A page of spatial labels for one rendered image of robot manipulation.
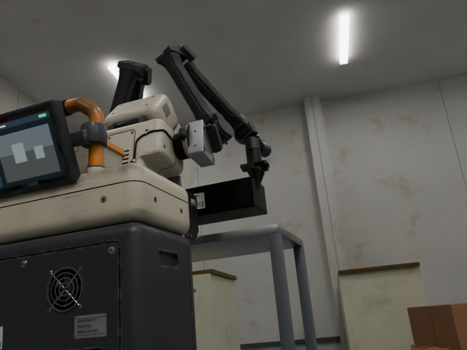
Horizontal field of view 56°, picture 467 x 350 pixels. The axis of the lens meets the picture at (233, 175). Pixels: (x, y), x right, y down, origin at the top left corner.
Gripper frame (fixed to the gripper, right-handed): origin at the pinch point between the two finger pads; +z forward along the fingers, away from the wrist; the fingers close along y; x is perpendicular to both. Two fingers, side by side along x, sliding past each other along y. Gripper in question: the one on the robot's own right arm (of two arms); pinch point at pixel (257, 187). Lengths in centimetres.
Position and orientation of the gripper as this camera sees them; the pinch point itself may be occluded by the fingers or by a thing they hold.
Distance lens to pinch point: 166.1
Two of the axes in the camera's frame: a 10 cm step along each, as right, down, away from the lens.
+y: -9.4, 2.0, 2.9
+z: 1.1, 9.5, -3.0
